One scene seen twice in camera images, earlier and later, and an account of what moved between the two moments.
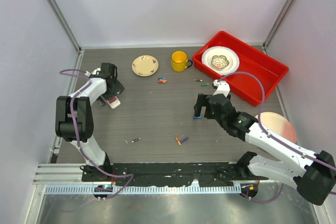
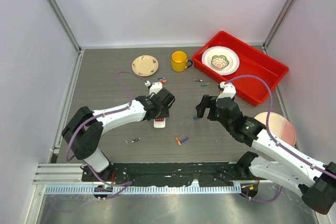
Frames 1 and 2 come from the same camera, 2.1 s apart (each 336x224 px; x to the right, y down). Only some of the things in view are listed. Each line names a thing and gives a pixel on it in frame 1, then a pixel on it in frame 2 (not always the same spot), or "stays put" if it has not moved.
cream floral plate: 145,65 stays put
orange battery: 178,141 stays put
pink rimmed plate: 279,125 stays put
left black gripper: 117,88 -> 165,113
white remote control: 113,102 -> 159,123
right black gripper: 202,101 stays put
